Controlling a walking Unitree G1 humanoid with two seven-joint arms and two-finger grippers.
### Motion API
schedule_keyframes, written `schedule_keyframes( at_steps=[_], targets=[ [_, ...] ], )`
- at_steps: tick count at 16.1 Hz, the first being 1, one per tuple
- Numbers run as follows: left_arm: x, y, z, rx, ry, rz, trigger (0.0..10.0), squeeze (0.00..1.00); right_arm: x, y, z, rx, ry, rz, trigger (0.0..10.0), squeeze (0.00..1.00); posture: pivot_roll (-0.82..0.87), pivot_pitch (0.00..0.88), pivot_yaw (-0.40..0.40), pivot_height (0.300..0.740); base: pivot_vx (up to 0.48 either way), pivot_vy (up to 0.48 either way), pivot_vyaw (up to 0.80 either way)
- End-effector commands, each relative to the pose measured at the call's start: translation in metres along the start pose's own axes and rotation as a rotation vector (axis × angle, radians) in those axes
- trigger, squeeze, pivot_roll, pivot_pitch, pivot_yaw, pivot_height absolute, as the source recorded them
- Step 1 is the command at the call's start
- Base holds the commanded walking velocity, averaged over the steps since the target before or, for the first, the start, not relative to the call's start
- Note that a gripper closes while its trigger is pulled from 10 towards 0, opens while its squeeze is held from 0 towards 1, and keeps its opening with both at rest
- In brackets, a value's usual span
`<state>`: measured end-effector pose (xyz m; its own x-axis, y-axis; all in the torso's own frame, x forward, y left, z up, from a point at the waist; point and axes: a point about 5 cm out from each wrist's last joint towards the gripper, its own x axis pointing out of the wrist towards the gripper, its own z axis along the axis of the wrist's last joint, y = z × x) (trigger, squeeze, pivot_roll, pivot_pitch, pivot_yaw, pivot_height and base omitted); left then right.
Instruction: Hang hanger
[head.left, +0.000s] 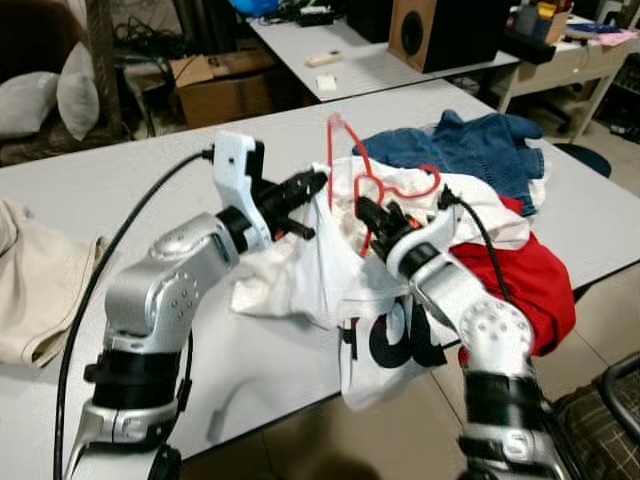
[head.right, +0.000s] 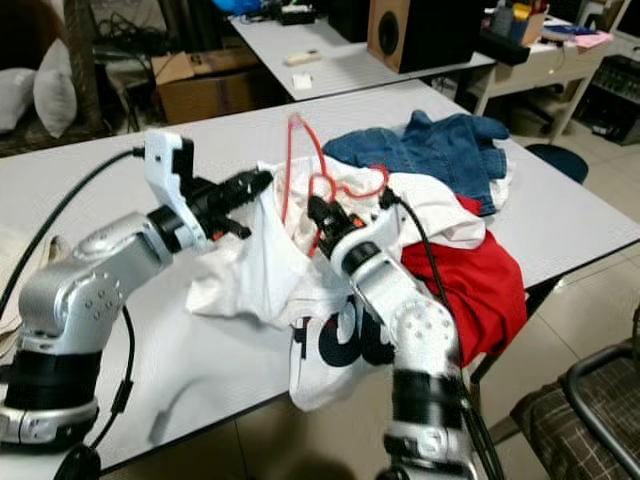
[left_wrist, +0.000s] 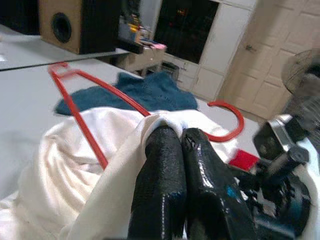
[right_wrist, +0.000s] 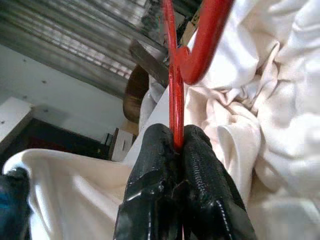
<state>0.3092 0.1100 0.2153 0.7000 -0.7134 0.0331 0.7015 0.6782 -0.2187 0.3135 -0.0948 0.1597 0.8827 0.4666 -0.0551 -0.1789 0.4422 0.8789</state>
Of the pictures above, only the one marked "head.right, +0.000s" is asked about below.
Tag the red plastic hanger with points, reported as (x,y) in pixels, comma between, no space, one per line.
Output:
(287,165)

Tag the plain white shirt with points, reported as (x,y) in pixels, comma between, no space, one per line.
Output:
(240,285)

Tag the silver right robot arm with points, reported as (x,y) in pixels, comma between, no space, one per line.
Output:
(420,330)

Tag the brown cardboard box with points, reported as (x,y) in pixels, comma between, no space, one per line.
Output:
(205,95)

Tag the small white paper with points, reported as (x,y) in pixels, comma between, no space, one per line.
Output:
(303,81)

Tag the blue denim garment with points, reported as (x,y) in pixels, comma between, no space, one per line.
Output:
(440,150)

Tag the white remote control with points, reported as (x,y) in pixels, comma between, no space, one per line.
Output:
(302,58)

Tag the red garment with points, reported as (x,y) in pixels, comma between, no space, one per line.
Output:
(480,290)

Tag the blue box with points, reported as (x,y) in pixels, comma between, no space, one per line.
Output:
(245,6)

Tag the grey pillow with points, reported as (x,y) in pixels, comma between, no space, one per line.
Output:
(57,95)
(15,100)

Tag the black desk device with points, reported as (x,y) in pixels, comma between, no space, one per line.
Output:
(347,18)

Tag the dark wicker armchair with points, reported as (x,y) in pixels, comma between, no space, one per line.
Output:
(85,50)

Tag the wooden speaker black cone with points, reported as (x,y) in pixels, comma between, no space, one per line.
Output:
(430,35)

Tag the dark blue round stool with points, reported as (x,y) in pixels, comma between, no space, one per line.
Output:
(555,160)

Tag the long black box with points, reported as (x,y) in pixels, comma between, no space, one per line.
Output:
(505,45)

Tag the white desk with drawers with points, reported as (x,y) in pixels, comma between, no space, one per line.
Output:
(550,70)

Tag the desk pen holder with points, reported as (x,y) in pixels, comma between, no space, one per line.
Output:
(515,18)

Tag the black audio mixer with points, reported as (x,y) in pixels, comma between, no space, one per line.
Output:
(615,100)

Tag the pink flat item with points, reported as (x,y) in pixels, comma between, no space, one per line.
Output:
(588,40)

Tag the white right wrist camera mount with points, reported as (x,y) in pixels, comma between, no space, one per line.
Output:
(372,235)

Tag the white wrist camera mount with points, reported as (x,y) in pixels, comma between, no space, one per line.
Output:
(168,175)
(372,235)

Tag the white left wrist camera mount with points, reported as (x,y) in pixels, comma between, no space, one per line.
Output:
(168,175)

